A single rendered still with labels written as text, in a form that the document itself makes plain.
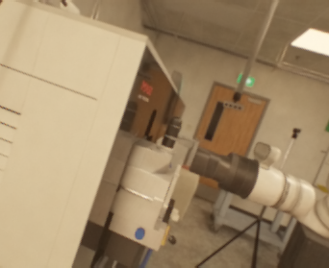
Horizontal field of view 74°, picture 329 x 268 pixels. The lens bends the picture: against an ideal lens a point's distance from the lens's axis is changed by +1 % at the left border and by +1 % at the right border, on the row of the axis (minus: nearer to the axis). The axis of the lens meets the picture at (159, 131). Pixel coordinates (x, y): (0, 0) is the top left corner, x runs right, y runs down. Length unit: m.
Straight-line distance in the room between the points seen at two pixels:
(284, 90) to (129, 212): 4.26
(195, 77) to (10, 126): 4.07
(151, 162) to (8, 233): 0.23
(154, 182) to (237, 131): 3.96
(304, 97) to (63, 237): 4.52
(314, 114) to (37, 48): 4.58
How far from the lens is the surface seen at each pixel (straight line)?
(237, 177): 0.42
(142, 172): 0.41
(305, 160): 4.72
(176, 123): 0.43
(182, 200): 3.18
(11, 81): 0.34
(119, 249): 0.50
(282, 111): 4.51
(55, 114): 0.30
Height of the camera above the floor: 1.37
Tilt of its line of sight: 6 degrees down
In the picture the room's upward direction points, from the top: 20 degrees clockwise
